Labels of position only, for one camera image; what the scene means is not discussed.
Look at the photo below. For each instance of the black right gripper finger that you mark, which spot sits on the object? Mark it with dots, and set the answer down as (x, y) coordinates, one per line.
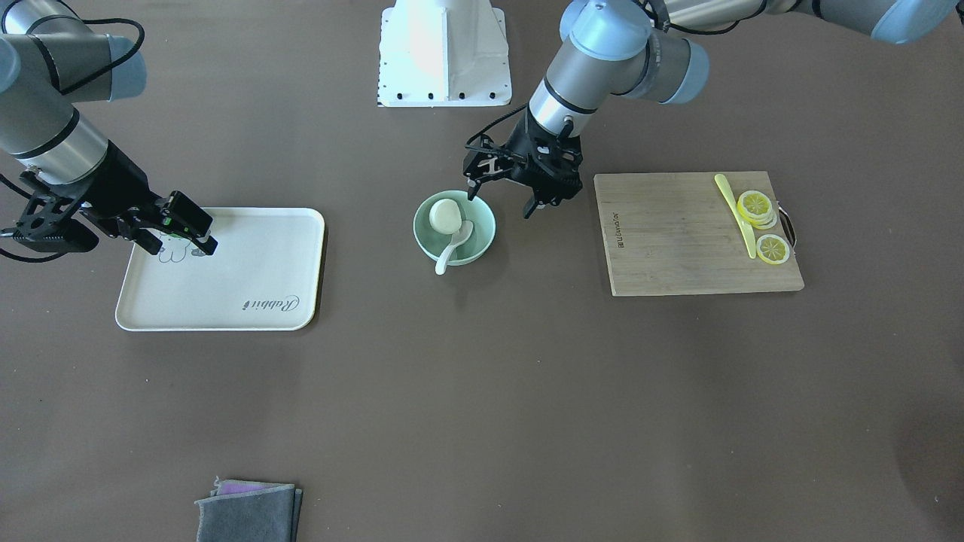
(147, 240)
(204, 245)

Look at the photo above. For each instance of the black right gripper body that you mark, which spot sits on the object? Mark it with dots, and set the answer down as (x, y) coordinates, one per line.
(119, 181)

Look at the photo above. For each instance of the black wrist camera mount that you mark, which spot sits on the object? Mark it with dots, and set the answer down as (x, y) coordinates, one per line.
(48, 223)
(486, 158)

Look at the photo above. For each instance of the white steamed bun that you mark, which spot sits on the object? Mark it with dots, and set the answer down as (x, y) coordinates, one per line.
(445, 216)

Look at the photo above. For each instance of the single lemon slice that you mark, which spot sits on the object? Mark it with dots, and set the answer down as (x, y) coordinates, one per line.
(773, 250)

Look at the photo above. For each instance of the white ceramic spoon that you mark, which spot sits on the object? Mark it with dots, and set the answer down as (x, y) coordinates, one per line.
(461, 236)

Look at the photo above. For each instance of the yellow plastic knife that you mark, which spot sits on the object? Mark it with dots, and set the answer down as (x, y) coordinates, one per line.
(746, 229)

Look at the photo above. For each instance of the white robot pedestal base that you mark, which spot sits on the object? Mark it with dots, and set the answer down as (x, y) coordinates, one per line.
(443, 54)

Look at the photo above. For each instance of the light green ceramic bowl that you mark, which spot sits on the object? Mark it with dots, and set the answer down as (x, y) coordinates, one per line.
(477, 211)

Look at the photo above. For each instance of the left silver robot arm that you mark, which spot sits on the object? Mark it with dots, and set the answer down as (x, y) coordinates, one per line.
(646, 50)

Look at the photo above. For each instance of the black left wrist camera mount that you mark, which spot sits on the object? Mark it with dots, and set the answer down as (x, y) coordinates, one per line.
(486, 158)

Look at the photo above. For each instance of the lemon slice stack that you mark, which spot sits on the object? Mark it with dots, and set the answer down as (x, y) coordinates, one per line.
(755, 207)

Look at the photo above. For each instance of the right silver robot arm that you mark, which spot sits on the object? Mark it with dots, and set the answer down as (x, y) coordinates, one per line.
(77, 182)

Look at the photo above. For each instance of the wooden cutting board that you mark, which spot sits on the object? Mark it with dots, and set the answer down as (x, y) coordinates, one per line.
(674, 234)

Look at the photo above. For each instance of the grey folded cloth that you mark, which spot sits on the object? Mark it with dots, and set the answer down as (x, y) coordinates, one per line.
(242, 510)

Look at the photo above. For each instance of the cream rabbit tray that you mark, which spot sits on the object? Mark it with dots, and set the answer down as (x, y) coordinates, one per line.
(264, 275)

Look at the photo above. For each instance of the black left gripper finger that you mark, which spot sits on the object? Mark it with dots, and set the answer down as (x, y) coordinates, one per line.
(474, 184)
(536, 201)

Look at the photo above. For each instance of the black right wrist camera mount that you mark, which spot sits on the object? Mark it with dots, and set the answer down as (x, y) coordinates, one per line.
(48, 223)

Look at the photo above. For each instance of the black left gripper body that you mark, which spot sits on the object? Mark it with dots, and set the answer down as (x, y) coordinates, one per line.
(525, 140)

